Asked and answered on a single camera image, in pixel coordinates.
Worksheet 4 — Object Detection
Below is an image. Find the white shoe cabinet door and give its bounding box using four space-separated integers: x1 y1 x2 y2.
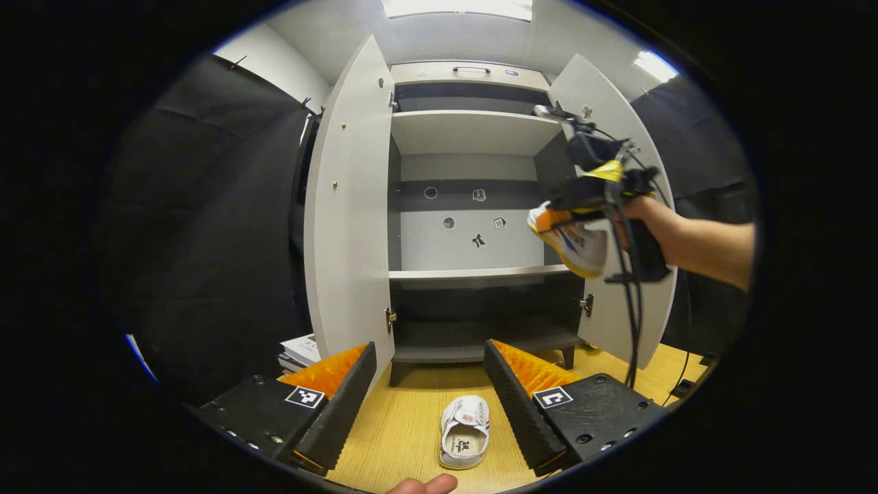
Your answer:
547 54 680 371
303 34 397 385

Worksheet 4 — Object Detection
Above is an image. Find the large ceiling light panel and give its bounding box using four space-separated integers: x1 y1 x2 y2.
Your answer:
381 0 534 21

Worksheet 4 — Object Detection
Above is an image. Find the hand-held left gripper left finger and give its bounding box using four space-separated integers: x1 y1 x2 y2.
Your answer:
185 341 378 478

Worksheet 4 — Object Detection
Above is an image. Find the black backdrop cloth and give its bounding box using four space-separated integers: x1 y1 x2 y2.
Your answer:
96 54 323 405
630 72 759 357

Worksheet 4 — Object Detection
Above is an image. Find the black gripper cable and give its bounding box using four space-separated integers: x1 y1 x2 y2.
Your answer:
532 103 717 402

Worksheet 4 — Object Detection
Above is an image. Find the white shoe with yellow sole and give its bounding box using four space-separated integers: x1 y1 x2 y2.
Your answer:
527 202 611 280
439 395 491 471

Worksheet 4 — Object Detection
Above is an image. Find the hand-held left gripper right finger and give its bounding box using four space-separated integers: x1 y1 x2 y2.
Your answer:
484 338 669 478

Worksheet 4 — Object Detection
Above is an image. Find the white shoe cabinet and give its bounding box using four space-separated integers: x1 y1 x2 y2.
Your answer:
386 60 597 388

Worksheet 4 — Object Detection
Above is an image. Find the small ceiling light panel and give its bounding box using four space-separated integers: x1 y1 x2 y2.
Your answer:
632 50 680 84

